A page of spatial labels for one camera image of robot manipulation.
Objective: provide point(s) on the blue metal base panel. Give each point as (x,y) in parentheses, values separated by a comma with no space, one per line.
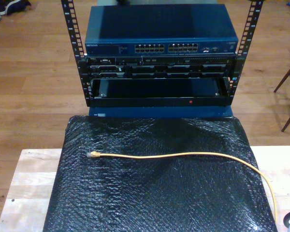
(159,112)

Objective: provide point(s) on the black rack server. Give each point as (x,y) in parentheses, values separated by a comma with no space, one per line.
(159,70)

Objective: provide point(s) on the black bubble mat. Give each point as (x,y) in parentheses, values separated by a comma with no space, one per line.
(147,193)

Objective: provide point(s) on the dark wooden chair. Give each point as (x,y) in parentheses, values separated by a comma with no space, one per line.
(287,75)

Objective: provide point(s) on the dark shoe with white sole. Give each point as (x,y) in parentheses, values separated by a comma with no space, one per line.
(14,6)

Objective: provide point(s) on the blue network switch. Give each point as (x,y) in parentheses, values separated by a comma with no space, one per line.
(159,24)

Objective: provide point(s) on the black perforated rack post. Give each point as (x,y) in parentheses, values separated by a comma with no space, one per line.
(72,24)
(251,19)

